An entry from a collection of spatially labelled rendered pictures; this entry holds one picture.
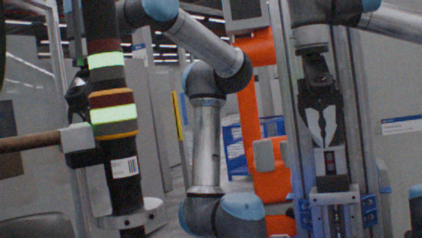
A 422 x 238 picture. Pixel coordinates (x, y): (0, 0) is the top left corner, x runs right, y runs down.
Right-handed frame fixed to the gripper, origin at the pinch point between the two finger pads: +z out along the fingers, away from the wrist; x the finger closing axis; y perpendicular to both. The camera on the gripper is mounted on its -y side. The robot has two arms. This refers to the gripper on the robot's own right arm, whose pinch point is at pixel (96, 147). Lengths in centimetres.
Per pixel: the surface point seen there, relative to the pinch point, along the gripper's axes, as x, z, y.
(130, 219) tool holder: -26, 2, -54
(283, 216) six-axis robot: -35, 122, 328
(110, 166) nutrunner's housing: -25, -3, -52
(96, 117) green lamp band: -24, -8, -52
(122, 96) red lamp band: -27, -9, -52
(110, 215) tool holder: -24, 2, -53
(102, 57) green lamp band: -25, -13, -52
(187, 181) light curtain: 101, 116, 521
